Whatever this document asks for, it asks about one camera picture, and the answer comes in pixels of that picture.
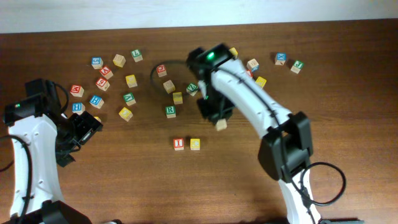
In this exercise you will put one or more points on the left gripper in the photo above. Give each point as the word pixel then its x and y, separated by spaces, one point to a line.
pixel 87 124

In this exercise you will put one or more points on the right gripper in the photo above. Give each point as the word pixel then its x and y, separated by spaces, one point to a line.
pixel 213 115

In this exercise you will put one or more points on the green r block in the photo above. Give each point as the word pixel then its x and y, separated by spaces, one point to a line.
pixel 221 124
pixel 170 112

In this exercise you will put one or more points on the yellow C block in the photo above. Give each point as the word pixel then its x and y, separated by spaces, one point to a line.
pixel 195 144

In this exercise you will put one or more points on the red I block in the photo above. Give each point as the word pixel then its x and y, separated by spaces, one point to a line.
pixel 178 144

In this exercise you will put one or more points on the red a block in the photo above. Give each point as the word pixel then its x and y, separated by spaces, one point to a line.
pixel 249 73
pixel 106 72

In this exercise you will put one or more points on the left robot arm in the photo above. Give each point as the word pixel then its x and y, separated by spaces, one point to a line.
pixel 43 138

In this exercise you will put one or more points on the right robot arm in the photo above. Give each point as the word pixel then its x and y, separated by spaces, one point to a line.
pixel 286 139

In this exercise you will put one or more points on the green Z block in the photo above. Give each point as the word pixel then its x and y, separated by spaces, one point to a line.
pixel 192 89

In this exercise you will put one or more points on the yellow S block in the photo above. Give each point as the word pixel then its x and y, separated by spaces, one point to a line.
pixel 177 98

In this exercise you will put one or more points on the plain wood block centre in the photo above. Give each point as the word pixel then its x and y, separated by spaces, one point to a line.
pixel 169 86

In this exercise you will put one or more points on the yellow block right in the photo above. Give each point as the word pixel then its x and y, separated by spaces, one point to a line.
pixel 261 81

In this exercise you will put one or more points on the plain block blue side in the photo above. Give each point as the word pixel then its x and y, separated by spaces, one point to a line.
pixel 252 65

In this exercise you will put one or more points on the yellow block top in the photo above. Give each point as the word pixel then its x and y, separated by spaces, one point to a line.
pixel 234 52

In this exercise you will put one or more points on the red Q block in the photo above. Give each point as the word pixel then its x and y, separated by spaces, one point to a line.
pixel 161 70

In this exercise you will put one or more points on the blue H block tilted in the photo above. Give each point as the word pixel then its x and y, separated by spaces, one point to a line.
pixel 96 101

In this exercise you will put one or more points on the red M block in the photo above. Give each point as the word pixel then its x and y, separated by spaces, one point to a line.
pixel 77 90

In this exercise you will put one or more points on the yellow O block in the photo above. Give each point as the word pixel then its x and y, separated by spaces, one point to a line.
pixel 126 114

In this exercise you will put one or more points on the green V block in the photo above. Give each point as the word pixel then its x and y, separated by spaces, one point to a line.
pixel 129 99

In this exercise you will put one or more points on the red 6 block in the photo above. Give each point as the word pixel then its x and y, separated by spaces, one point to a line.
pixel 102 84

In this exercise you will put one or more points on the blue X block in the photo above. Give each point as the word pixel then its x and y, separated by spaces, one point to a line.
pixel 280 58

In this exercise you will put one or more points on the yellow block upper left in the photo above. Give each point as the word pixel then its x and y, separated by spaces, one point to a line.
pixel 131 81

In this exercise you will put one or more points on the green L block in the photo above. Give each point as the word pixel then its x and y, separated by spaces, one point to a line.
pixel 137 55

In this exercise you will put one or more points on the green J block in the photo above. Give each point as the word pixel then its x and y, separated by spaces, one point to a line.
pixel 297 66

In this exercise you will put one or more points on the blue S block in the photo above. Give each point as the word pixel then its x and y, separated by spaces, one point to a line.
pixel 97 63

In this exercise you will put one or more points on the plain yellow-sided block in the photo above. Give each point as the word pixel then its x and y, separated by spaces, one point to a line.
pixel 119 60

